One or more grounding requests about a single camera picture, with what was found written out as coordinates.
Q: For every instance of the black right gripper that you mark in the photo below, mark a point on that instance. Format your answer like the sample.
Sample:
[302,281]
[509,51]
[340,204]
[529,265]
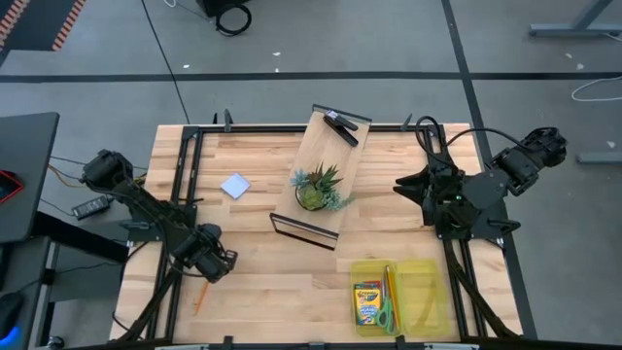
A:
[442,194]

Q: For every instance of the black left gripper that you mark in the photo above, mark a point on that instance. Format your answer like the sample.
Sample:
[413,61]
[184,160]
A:
[216,257]

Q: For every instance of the pale blue sticky note pad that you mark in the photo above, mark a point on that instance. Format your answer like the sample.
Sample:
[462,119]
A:
[235,185]

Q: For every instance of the transparent yellow pencil case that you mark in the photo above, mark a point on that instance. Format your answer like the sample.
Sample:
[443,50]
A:
[423,301]

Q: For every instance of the yellow green crayon box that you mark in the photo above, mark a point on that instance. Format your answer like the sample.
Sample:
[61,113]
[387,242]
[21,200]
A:
[367,304]

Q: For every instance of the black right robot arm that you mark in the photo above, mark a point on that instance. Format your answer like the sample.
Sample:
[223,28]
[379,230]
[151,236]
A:
[486,189]

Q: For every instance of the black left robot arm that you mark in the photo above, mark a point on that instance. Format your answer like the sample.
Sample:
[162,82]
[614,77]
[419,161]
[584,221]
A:
[146,209]

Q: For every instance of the black table clamp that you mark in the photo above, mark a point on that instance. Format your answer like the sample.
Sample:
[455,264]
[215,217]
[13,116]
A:
[406,123]
[228,121]
[228,342]
[401,342]

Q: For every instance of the black stapler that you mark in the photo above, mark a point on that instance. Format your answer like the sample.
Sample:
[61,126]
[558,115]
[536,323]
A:
[342,131]

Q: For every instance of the succulent plant in black pot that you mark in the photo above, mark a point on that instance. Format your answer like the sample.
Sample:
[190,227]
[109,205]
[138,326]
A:
[311,197]

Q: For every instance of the black power adapter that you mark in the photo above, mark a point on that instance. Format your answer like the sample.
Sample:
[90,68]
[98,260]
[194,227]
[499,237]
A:
[91,208]

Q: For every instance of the short grey table foot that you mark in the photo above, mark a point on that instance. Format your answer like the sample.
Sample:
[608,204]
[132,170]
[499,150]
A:
[602,158]

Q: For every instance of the black side desk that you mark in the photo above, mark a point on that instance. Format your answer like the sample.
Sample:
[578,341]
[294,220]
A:
[24,180]

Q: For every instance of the phone in red case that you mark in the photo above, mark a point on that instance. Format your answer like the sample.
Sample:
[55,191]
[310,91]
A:
[7,187]

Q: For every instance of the black box on floor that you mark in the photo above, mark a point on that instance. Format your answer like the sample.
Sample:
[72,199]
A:
[218,6]

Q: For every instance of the black mat orange striped edge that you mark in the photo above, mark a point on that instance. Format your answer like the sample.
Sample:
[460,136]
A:
[34,24]

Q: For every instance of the wooden shelf riser black frame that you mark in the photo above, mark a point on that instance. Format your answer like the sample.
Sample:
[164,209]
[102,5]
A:
[325,150]

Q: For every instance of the black metal table frame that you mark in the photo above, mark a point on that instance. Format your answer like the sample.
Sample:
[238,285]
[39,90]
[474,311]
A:
[272,129]

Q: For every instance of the grey table foot with post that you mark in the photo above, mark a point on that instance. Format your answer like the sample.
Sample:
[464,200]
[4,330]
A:
[559,30]

